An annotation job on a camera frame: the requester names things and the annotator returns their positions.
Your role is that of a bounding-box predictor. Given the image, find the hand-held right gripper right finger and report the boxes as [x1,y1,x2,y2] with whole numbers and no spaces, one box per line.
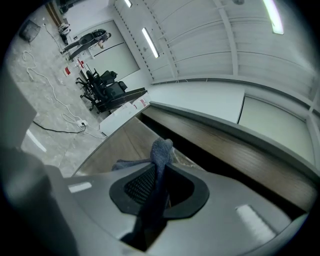
[149,163,294,256]

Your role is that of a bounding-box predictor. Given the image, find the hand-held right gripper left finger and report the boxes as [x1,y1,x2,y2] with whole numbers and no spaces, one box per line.
[63,163,157,256]

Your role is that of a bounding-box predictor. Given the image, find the blue wiping cloth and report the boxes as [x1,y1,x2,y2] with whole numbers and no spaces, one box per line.
[111,138,176,226]

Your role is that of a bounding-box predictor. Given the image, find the dark wooden vanity cabinet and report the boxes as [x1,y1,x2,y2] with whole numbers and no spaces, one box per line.
[72,100,320,221]

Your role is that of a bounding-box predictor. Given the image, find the white water dispenser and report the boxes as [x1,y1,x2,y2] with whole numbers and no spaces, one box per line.
[99,99,145,138]

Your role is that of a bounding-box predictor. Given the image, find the white roller blind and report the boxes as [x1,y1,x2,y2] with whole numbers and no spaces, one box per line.
[237,94,315,166]

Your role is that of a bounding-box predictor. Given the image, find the dark wooden boards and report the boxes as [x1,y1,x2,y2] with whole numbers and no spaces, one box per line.
[98,87,149,112]

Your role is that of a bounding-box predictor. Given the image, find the black mesh bin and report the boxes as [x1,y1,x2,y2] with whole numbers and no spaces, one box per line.
[18,19,42,43]

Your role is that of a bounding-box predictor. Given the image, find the black power cable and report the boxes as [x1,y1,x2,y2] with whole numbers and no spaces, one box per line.
[32,120,87,134]

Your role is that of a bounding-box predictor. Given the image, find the white power strip with cable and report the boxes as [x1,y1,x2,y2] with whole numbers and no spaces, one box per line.
[22,23,106,139]

